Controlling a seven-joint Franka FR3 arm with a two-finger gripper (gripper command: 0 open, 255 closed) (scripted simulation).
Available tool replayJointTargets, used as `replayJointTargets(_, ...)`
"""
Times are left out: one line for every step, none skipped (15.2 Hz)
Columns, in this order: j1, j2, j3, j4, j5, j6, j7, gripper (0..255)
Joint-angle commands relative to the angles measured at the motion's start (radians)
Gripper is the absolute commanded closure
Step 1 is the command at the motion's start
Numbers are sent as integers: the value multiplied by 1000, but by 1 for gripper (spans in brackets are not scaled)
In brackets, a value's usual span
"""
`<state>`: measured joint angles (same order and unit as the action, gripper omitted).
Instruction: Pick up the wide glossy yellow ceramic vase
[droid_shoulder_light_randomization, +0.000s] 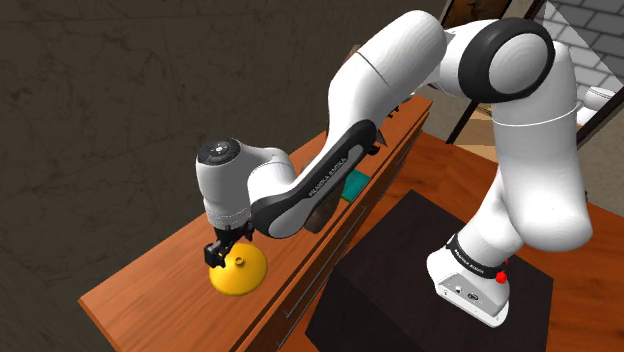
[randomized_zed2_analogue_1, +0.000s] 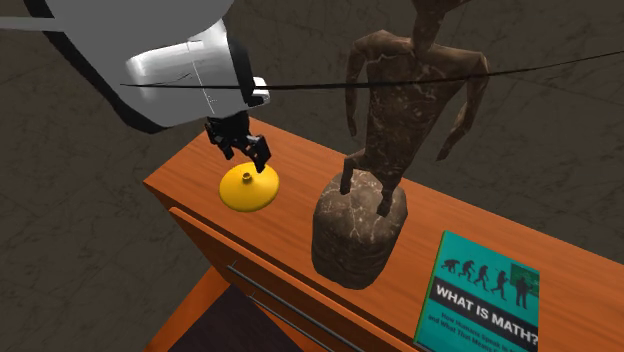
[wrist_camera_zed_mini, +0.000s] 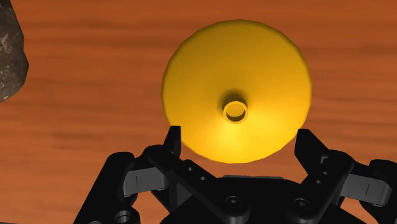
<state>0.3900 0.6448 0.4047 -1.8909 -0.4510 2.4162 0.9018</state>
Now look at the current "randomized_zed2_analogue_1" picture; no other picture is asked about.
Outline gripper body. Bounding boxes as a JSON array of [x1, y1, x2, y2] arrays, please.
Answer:
[[204, 110, 253, 149]]

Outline yellow round lid with knob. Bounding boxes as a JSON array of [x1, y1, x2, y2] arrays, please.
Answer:
[[218, 162, 281, 214]]

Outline orange wooden chest of drawers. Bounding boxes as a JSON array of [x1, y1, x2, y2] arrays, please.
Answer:
[[142, 116, 624, 352]]

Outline brown stone human figure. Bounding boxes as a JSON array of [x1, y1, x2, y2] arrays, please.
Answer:
[[310, 0, 491, 291]]

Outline teal book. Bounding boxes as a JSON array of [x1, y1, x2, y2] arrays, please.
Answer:
[[412, 229, 541, 352]]

